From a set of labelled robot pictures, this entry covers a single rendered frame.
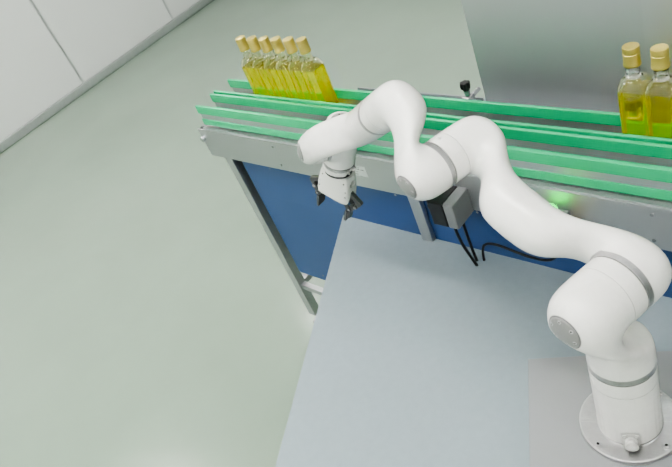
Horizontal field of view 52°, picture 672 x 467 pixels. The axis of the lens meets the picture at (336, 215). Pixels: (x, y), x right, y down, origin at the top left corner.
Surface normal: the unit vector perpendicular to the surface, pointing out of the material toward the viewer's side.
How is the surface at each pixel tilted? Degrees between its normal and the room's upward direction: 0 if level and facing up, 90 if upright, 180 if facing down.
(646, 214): 90
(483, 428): 0
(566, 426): 3
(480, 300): 0
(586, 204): 90
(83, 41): 90
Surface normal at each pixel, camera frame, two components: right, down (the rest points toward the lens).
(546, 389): -0.32, -0.78
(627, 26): -0.60, 0.64
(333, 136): -0.40, 0.08
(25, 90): 0.73, 0.18
